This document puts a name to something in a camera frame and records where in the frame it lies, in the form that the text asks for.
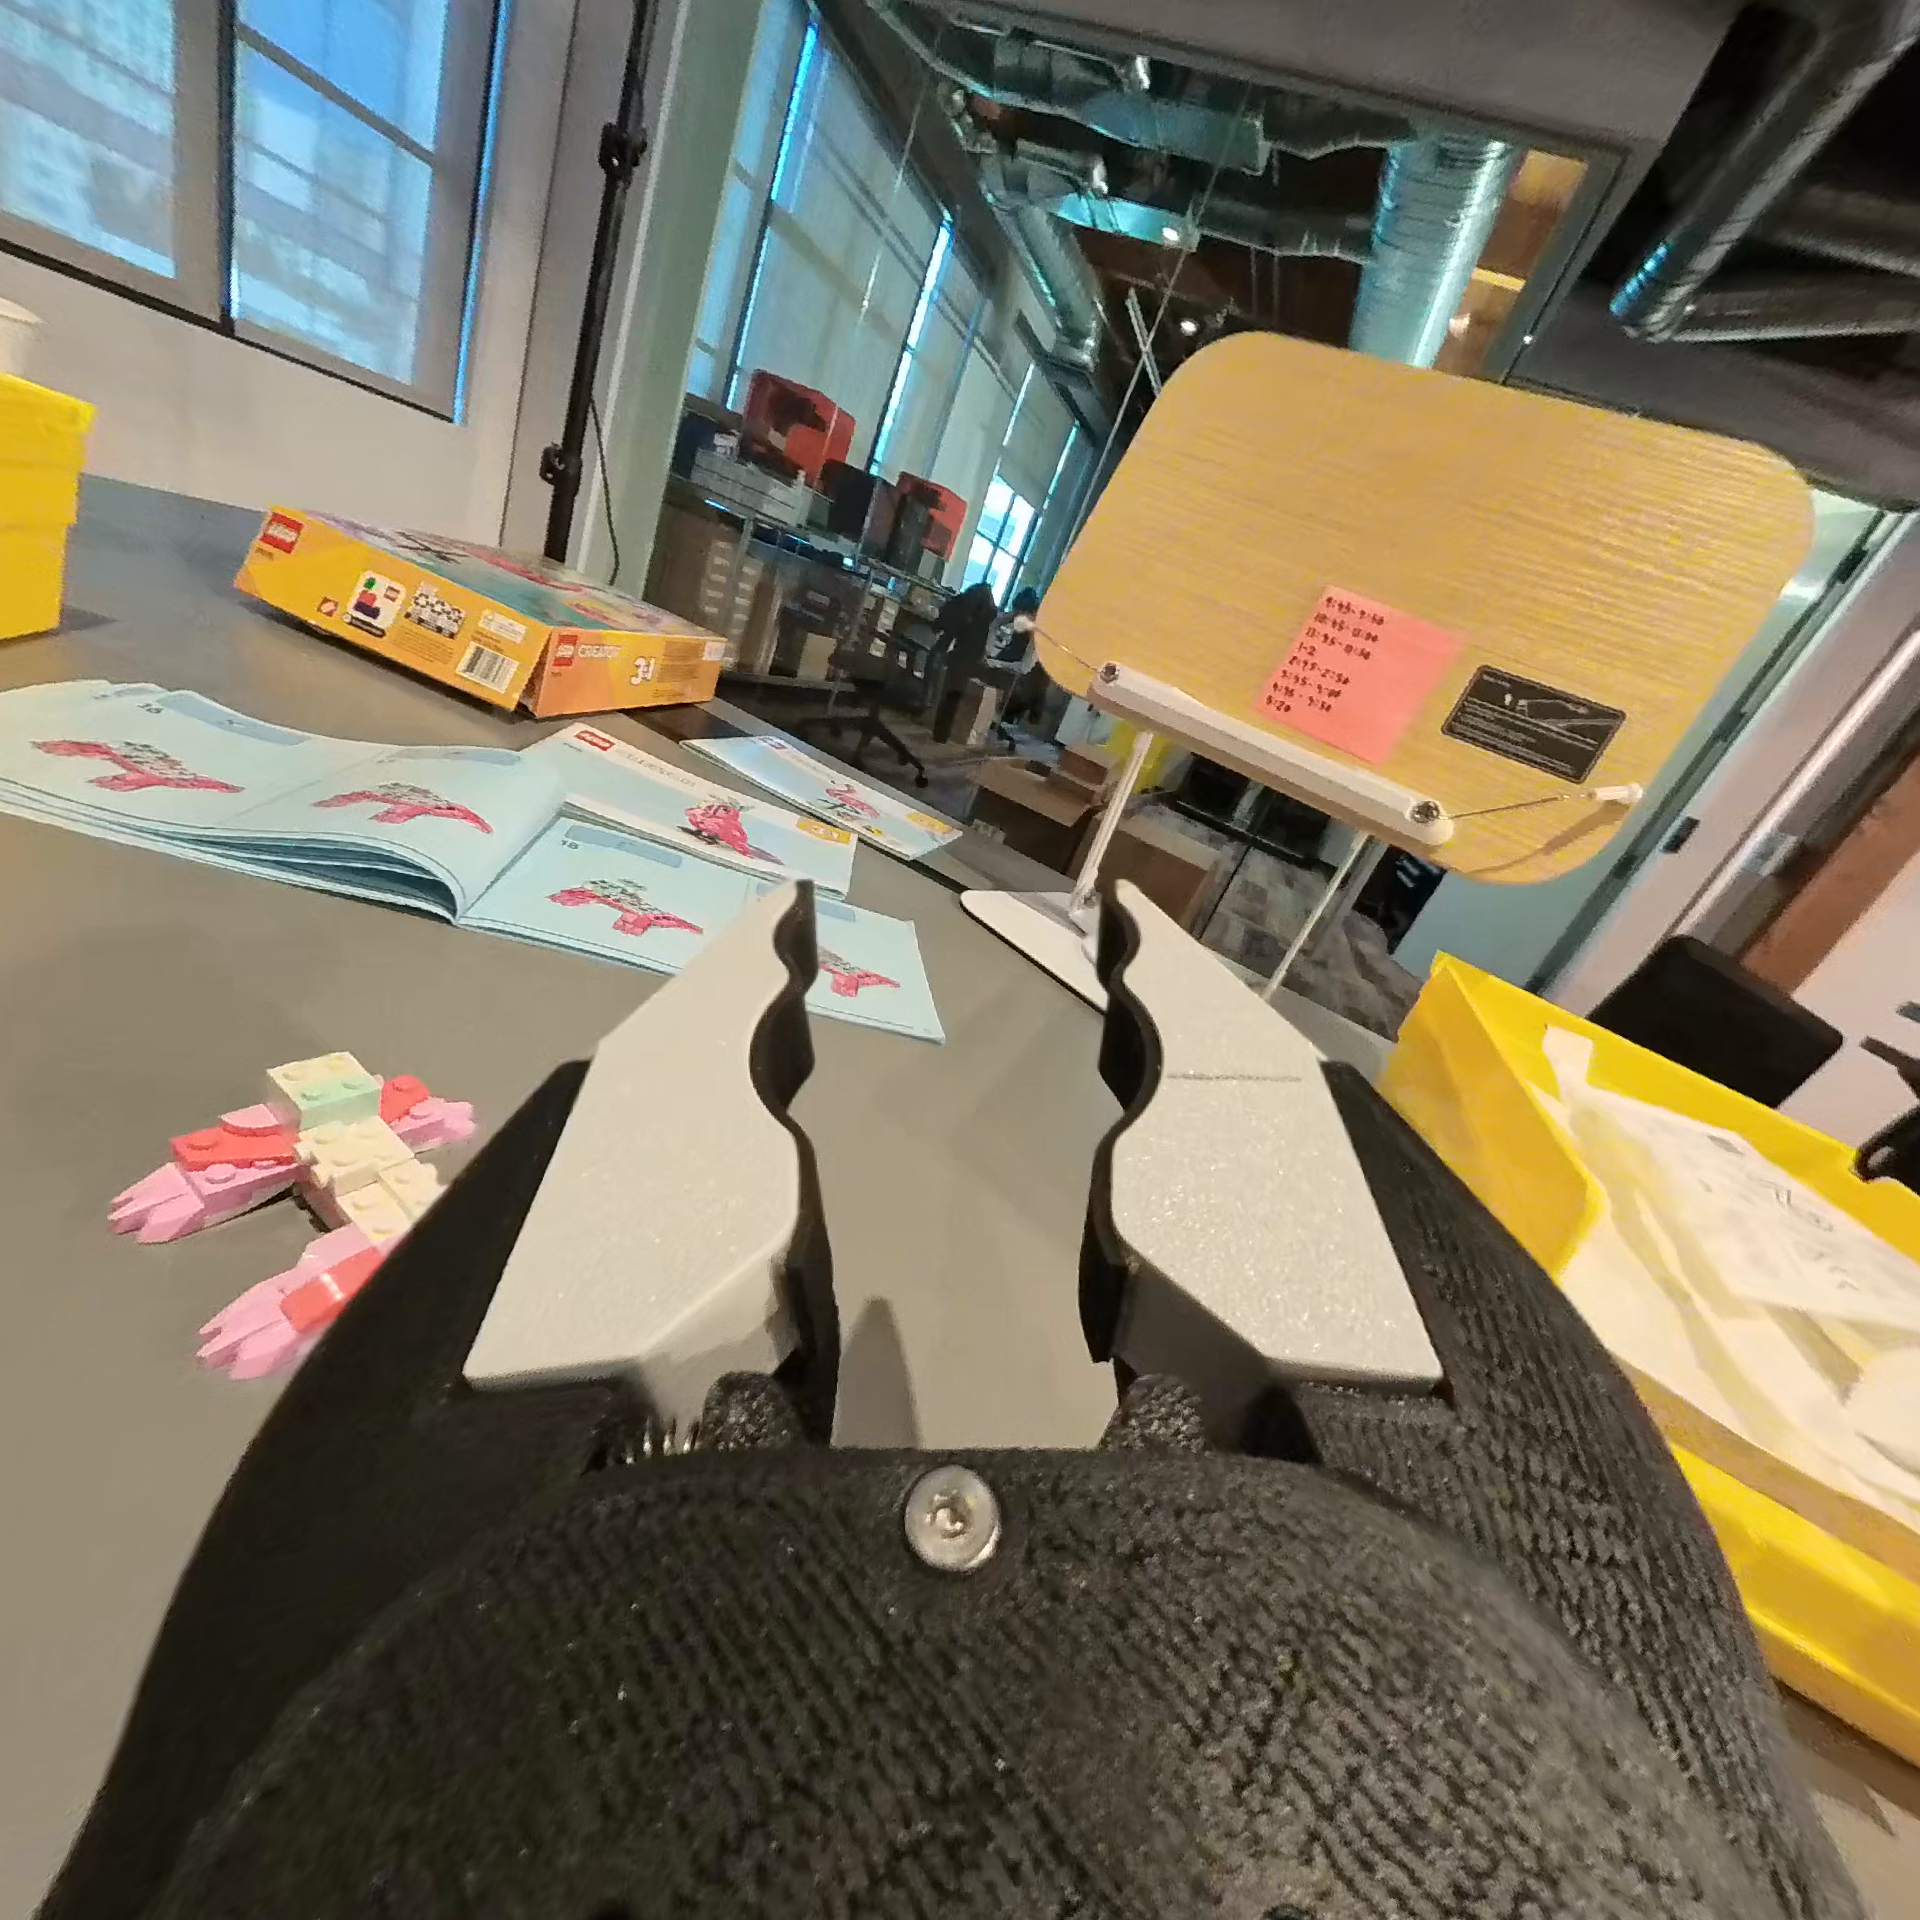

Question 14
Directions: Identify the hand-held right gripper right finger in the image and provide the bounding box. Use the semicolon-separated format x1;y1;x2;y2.
1080;879;1445;1420

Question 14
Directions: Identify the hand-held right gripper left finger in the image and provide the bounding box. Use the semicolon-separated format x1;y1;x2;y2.
461;879;842;1450

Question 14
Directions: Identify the pink toy brick bird model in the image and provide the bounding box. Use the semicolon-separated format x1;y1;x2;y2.
108;1050;480;1373

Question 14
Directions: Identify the yellow brick storage bin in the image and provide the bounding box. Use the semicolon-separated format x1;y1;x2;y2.
0;372;97;645

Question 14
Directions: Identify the grey desk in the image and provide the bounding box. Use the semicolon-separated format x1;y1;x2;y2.
0;477;1420;1877

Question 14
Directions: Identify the yellow bin with plastic bags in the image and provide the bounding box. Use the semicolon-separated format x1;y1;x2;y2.
1377;951;1920;1727

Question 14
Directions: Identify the closed parrot instruction booklet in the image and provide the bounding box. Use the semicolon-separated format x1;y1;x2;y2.
559;722;860;902

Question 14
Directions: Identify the thin closed instruction booklet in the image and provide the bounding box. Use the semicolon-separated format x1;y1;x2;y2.
682;732;965;861

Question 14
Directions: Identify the pile of clear plastic bags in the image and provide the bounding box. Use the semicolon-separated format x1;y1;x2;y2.
1536;1027;1920;1531

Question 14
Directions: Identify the pink sticky note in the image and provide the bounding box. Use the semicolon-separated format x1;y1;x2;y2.
1255;586;1466;764

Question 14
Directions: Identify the open instruction booklet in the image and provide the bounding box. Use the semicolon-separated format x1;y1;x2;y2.
0;678;951;1046

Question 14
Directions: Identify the orange toy set box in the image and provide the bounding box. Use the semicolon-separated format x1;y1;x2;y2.
236;504;729;718

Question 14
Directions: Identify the metal storage shelf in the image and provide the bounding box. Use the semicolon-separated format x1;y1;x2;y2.
660;368;1082;706

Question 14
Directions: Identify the wooden book stand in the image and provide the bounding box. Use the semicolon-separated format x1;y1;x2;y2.
960;328;1824;1007

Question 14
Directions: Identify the black light stand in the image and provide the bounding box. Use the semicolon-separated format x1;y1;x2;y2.
539;0;664;565

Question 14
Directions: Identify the large glass window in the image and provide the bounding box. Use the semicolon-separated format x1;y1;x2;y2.
0;0;505;426

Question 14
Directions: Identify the silver ventilation duct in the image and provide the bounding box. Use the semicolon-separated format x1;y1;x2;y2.
1352;135;1520;368

